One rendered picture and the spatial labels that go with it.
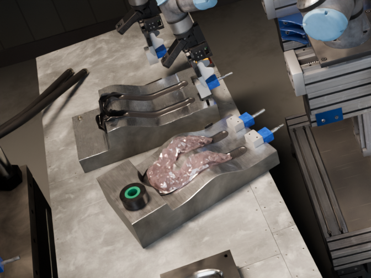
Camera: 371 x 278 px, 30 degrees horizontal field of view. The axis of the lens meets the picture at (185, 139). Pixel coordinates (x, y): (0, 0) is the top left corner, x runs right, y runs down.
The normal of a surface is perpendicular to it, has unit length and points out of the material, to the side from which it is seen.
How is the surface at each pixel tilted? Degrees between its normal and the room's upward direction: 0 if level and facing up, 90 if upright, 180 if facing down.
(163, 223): 90
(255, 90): 0
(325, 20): 97
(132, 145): 90
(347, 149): 0
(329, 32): 97
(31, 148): 0
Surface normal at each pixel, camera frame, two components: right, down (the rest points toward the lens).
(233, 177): 0.49, 0.46
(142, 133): 0.22, 0.59
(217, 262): -0.26, -0.74
